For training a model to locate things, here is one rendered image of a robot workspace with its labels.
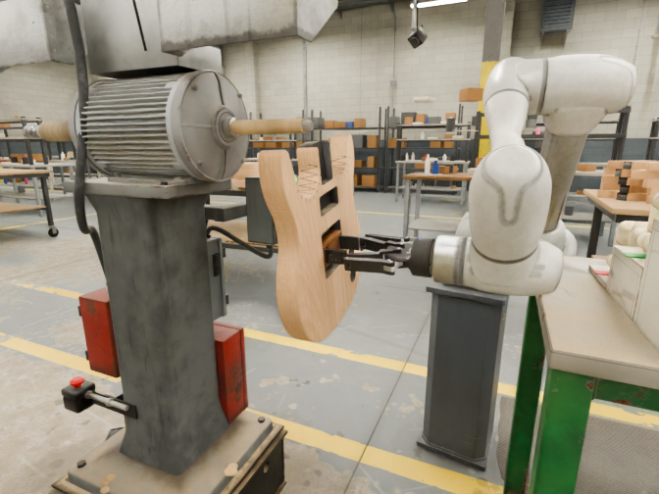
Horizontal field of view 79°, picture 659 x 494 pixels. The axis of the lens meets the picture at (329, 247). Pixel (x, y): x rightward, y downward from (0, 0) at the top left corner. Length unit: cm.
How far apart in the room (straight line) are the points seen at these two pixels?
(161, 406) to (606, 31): 1186
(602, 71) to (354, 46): 1189
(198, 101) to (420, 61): 1143
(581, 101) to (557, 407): 72
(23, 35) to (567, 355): 129
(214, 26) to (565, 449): 90
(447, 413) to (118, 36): 162
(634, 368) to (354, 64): 1238
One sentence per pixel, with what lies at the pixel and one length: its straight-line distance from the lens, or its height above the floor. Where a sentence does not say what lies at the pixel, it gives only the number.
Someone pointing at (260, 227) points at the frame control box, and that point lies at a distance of 121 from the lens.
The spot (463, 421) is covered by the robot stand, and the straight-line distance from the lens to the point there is 175.
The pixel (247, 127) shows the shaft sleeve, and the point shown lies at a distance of 95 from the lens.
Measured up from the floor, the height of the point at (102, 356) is 61.
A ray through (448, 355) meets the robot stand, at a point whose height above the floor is 44.
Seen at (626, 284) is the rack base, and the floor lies 98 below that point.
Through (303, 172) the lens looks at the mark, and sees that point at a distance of 78.
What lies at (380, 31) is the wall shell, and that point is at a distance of 1272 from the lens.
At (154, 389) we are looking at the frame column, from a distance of 127.
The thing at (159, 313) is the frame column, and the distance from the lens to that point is 113.
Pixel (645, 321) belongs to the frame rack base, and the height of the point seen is 95.
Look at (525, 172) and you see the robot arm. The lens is 58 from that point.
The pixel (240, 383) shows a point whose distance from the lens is 146.
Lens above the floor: 121
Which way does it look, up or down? 14 degrees down
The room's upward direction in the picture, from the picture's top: straight up
